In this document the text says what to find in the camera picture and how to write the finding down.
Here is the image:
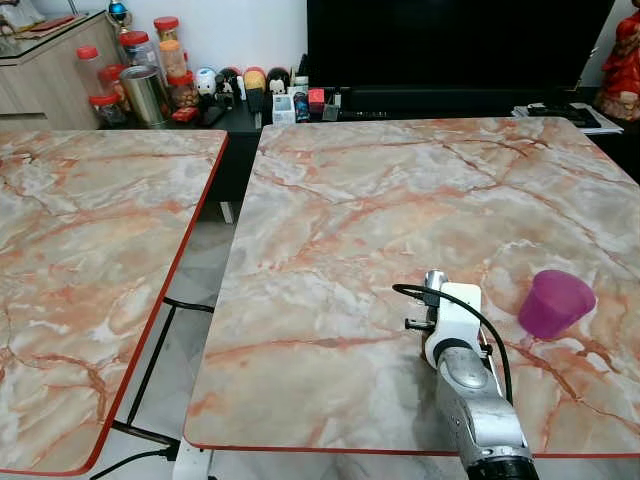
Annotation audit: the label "purple plastic cup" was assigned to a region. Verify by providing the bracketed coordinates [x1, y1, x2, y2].
[517, 269, 597, 341]

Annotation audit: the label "red seated statue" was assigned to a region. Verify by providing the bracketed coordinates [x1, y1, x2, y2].
[598, 10, 640, 123]

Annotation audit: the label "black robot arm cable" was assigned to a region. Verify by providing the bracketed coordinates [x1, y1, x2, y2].
[392, 284, 515, 406]

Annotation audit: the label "white toy figurine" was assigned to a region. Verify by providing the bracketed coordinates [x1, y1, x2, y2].
[194, 68, 219, 102]

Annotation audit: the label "stack of white papers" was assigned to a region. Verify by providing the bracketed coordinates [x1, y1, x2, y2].
[512, 100, 623, 136]

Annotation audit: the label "black flat television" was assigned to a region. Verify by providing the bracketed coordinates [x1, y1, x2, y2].
[306, 0, 616, 91]

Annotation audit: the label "black-haired toy figurine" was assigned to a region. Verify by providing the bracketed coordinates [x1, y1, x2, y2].
[268, 67, 292, 97]

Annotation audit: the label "black remote control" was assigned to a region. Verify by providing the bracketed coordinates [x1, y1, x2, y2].
[528, 102, 601, 128]

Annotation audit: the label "black metal table frame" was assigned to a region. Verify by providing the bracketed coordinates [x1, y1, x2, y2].
[108, 296, 215, 449]

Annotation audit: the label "blue globe ornament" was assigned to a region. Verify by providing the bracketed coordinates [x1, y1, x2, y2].
[107, 0, 133, 32]

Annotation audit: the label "small red-lid jar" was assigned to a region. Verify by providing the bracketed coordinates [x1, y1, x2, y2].
[88, 93, 128, 129]

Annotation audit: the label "tall red-lid jar orange contents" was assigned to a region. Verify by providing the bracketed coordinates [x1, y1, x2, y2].
[153, 16, 193, 109]

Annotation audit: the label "light wooden cabinet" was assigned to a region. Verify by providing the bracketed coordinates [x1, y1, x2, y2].
[0, 10, 131, 131]

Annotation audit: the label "small white box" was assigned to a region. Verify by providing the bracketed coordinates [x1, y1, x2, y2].
[272, 95, 298, 126]

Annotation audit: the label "dark toy figurine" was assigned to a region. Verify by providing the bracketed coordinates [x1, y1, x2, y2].
[218, 68, 244, 108]

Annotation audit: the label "marble-pattern table with red edge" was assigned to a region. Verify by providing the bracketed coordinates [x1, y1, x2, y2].
[0, 128, 229, 476]

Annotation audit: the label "large marble-pattern table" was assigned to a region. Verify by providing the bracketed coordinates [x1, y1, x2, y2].
[183, 117, 640, 459]

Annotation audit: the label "yellow-capped toy figurine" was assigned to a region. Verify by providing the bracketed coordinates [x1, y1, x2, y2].
[243, 67, 268, 112]

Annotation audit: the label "wide red-lid clear jar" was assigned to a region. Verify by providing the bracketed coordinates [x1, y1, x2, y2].
[119, 31, 161, 73]

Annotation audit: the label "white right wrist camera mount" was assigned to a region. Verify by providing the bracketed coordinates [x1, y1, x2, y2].
[424, 283, 484, 367]

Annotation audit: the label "black floor cable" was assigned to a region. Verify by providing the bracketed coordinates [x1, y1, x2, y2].
[88, 446, 181, 480]

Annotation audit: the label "shiny metal canister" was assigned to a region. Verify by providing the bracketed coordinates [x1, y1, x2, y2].
[120, 66, 172, 130]

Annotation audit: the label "slim red-lid clear jar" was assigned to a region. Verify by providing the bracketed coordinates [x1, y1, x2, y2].
[76, 45, 107, 98]

